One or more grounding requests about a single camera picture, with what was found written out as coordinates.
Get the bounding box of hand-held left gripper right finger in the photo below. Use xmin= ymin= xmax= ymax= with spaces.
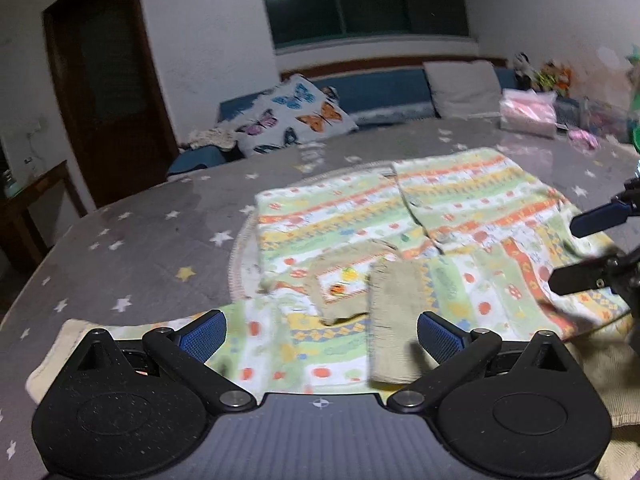
xmin=387 ymin=311 xmax=601 ymax=412

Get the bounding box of blue sofa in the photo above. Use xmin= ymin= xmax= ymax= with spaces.
xmin=167 ymin=66 xmax=521 ymax=177

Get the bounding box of beige ribbed cloth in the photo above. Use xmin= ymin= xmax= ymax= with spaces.
xmin=567 ymin=317 xmax=640 ymax=480

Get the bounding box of small pink cloth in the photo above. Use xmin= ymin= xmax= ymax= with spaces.
xmin=567 ymin=128 xmax=601 ymax=150

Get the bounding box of pink plastic bag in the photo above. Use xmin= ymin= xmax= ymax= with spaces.
xmin=499 ymin=88 xmax=559 ymax=139

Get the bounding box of crumpled beige cloth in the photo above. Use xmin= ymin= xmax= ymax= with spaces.
xmin=187 ymin=127 xmax=237 ymax=151

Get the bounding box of dark wooden door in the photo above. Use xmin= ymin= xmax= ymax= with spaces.
xmin=42 ymin=0 xmax=181 ymax=209

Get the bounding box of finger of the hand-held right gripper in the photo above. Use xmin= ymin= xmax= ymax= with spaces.
xmin=570 ymin=198 xmax=640 ymax=239
xmin=547 ymin=251 xmax=640 ymax=297

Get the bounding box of plain grey pillow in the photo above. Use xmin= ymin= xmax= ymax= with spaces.
xmin=422 ymin=60 xmax=506 ymax=120

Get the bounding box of pile of stuffed toys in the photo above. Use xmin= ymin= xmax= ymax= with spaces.
xmin=512 ymin=52 xmax=574 ymax=97

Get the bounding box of clear plastic bag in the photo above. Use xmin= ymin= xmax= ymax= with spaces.
xmin=575 ymin=95 xmax=637 ymax=142

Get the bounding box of butterfly print pillow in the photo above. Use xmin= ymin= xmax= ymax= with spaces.
xmin=235 ymin=74 xmax=360 ymax=157

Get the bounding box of colourful striped patterned garment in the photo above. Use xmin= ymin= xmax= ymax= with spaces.
xmin=27 ymin=147 xmax=633 ymax=407

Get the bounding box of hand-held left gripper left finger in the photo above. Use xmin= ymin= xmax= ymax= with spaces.
xmin=47 ymin=310 xmax=257 ymax=414

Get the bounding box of wooden side table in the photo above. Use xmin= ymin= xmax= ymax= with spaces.
xmin=0 ymin=160 xmax=89 ymax=272

